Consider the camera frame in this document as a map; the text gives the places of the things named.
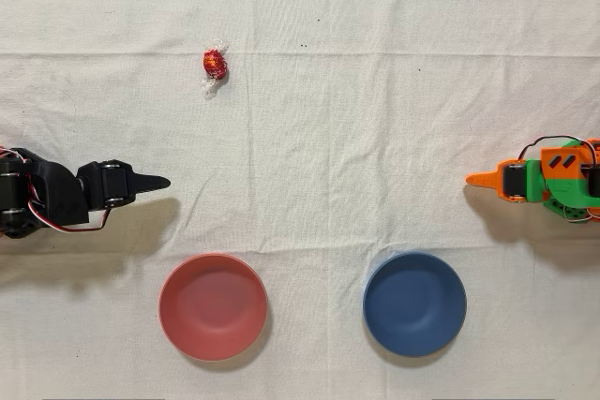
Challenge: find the white tablecloth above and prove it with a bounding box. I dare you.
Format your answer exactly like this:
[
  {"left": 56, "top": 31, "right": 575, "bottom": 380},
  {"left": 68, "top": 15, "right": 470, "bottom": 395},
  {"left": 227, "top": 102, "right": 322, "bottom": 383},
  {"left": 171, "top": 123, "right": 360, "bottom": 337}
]
[{"left": 0, "top": 0, "right": 600, "bottom": 400}]

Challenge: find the thin black wire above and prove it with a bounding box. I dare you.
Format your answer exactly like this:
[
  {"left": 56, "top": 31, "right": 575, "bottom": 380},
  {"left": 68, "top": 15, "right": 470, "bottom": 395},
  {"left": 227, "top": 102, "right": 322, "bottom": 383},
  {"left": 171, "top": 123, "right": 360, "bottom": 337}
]
[{"left": 517, "top": 135, "right": 600, "bottom": 167}]

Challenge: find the red candy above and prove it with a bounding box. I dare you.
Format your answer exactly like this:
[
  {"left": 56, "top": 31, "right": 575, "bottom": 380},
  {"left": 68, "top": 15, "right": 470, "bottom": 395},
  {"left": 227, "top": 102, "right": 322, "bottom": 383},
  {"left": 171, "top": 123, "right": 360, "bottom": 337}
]
[{"left": 200, "top": 38, "right": 231, "bottom": 100}]

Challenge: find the red white servo cable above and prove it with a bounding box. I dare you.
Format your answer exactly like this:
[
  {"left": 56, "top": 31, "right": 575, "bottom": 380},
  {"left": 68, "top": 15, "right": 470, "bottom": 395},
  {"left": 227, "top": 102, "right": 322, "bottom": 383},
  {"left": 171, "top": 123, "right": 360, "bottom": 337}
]
[{"left": 25, "top": 174, "right": 113, "bottom": 233}]

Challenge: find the red bowl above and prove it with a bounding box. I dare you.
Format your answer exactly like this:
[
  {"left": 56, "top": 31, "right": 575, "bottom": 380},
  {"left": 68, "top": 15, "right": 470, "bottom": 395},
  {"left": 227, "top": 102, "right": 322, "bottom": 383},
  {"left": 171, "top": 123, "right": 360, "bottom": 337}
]
[{"left": 157, "top": 252, "right": 269, "bottom": 363}]

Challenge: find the blue bowl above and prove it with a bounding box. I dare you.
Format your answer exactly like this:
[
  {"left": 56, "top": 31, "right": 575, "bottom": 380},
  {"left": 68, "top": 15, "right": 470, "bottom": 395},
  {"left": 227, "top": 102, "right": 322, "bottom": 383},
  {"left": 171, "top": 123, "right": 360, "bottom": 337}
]
[{"left": 362, "top": 251, "right": 468, "bottom": 358}]

